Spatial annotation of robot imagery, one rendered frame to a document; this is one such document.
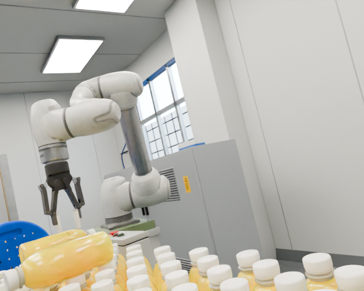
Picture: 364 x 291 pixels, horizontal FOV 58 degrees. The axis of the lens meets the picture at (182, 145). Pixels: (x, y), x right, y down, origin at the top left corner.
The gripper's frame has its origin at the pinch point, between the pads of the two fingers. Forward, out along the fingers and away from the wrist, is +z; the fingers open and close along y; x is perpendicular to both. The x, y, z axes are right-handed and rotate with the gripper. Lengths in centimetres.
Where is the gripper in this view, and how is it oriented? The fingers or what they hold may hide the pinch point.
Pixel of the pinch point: (67, 223)
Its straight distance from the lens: 116.0
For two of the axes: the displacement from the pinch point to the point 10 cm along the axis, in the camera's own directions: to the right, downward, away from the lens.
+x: 6.3, -2.0, -7.5
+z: 2.3, 9.7, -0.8
